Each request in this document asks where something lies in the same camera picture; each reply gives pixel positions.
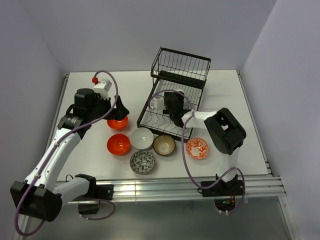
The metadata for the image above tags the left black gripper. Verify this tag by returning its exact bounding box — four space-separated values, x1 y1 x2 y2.
87 93 129 121

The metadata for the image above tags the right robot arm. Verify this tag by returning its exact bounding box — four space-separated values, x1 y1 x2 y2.
163 89 247 195

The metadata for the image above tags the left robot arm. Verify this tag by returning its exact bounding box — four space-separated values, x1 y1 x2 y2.
10 88 130 222

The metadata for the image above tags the far orange bowl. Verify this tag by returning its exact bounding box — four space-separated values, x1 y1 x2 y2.
106 116 129 131

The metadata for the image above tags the near orange bowl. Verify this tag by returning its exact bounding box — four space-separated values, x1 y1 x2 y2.
106 133 131 156

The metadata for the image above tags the brown beige bowl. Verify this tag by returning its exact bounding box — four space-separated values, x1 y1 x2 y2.
152 135 176 157

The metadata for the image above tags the orange white patterned bowl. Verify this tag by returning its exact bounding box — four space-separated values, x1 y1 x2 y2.
185 137 210 160

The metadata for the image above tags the black white patterned bowl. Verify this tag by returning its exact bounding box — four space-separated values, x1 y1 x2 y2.
129 150 156 175

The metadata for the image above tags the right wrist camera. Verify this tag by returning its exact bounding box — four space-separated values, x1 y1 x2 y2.
150 97 166 111

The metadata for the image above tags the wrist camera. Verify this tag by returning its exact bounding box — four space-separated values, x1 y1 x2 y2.
150 97 166 111
92 77 112 100

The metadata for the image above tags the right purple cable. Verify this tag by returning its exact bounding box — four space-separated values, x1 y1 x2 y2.
148 89 246 214

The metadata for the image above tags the purple cable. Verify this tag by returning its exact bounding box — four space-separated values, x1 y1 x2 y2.
148 89 246 214
13 70 120 237

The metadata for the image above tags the black wire dish rack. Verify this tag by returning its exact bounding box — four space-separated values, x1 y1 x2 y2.
136 47 211 141

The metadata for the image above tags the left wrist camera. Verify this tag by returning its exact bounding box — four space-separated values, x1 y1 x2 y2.
92 77 112 100

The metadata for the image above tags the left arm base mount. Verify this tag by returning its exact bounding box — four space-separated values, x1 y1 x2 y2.
74 184 116 221

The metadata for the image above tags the aluminium mounting rail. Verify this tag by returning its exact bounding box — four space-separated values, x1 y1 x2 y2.
54 174 287 205

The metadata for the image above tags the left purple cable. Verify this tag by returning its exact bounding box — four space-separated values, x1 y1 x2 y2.
13 70 120 237

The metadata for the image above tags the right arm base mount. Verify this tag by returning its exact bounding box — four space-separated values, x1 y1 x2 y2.
197 179 245 197

